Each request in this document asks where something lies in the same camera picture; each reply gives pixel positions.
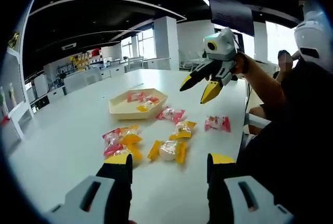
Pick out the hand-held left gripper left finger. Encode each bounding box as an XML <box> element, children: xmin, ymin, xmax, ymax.
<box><xmin>44</xmin><ymin>153</ymin><xmax>134</xmax><ymax>224</ymax></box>

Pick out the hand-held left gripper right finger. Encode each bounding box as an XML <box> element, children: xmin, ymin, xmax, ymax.
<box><xmin>207</xmin><ymin>153</ymin><xmax>294</xmax><ymax>224</ymax></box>

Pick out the pile of marshmallow packets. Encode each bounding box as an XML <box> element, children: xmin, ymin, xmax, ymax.
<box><xmin>101</xmin><ymin>106</ymin><xmax>232</xmax><ymax>169</ymax></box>

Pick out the pink marshmallow packet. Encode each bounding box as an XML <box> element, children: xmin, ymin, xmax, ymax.
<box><xmin>142</xmin><ymin>92</ymin><xmax>160</xmax><ymax>104</ymax></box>
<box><xmin>126</xmin><ymin>91</ymin><xmax>143</xmax><ymax>104</ymax></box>

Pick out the yellow marshmallow packet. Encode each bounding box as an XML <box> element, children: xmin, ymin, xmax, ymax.
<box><xmin>136</xmin><ymin>103</ymin><xmax>154</xmax><ymax>113</ymax></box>

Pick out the cream hexagonal bowl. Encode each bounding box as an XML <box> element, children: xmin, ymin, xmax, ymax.
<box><xmin>108</xmin><ymin>87</ymin><xmax>169</xmax><ymax>120</ymax></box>

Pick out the person's right hand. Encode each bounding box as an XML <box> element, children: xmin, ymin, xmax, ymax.
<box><xmin>231</xmin><ymin>52</ymin><xmax>254</xmax><ymax>75</ymax></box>

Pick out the dark hanging monitor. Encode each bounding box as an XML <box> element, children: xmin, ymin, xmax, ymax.
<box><xmin>209</xmin><ymin>0</ymin><xmax>254</xmax><ymax>36</ymax></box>

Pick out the white square pillar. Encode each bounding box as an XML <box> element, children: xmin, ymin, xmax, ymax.
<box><xmin>153</xmin><ymin>16</ymin><xmax>179</xmax><ymax>71</ymax></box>

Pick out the white chair armrest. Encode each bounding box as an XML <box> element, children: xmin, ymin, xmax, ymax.
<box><xmin>244</xmin><ymin>113</ymin><xmax>271</xmax><ymax>130</ymax></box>

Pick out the white chair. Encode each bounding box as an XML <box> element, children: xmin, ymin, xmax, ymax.
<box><xmin>129</xmin><ymin>56</ymin><xmax>145</xmax><ymax>70</ymax></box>

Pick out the white table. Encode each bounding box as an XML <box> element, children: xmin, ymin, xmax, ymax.
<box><xmin>0</xmin><ymin>69</ymin><xmax>250</xmax><ymax>224</ymax></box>

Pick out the white worn device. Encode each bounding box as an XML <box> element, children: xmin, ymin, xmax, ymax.
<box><xmin>293</xmin><ymin>0</ymin><xmax>333</xmax><ymax>72</ymax></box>

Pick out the row of white cabinets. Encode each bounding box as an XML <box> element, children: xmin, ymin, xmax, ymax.
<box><xmin>48</xmin><ymin>57</ymin><xmax>171</xmax><ymax>99</ymax></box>

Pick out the person in dark clothes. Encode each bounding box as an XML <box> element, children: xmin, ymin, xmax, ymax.
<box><xmin>235</xmin><ymin>59</ymin><xmax>333</xmax><ymax>224</ymax></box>

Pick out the background goods shelf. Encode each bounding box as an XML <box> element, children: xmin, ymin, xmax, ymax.
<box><xmin>78</xmin><ymin>48</ymin><xmax>104</xmax><ymax>65</ymax></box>

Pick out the small white fridge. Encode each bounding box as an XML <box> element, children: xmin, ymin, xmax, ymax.
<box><xmin>33</xmin><ymin>74</ymin><xmax>49</xmax><ymax>96</ymax></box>

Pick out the yellow display figure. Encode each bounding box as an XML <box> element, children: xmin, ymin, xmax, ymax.
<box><xmin>69</xmin><ymin>54</ymin><xmax>81</xmax><ymax>70</ymax></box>

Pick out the white green drink bottle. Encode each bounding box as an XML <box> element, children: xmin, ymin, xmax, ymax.
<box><xmin>0</xmin><ymin>87</ymin><xmax>8</xmax><ymax>115</ymax></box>

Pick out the white display shelf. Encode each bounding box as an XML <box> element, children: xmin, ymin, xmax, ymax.
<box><xmin>0</xmin><ymin>0</ymin><xmax>42</xmax><ymax>141</ymax></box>

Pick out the row of black yellow snack bags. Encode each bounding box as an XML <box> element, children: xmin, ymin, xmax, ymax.
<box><xmin>7</xmin><ymin>32</ymin><xmax>20</xmax><ymax>49</ymax></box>

